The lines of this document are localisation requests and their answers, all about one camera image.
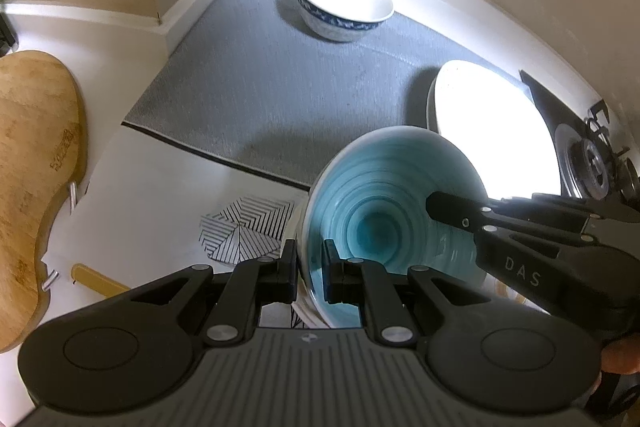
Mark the blue spiral ceramic bowl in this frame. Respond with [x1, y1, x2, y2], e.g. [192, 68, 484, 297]
[298, 126, 487, 329]

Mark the blue patterned white bowl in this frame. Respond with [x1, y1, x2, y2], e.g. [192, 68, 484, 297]
[297, 0, 395, 42]

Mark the right hand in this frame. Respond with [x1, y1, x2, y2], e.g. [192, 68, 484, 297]
[601, 335, 640, 375]

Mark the white plate under bowl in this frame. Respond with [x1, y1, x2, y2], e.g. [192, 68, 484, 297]
[283, 196, 329, 329]

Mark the white plate stack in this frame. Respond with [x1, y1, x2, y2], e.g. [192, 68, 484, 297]
[426, 60, 562, 199]

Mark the gas stove burner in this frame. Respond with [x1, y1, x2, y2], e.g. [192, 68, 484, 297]
[518, 69, 640, 208]

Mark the white patterned cloth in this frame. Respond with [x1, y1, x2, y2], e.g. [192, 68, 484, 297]
[43, 127, 305, 317]

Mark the yellow rectangular lid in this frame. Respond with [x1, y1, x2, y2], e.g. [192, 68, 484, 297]
[70, 263, 130, 298]

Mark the grey drying mat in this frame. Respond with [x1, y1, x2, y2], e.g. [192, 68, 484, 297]
[124, 0, 476, 186]

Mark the wooden cutting board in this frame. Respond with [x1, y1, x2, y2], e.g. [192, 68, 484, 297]
[0, 51, 88, 352]

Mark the black wire shelf rack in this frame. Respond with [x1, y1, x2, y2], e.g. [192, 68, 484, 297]
[0, 11, 18, 57]

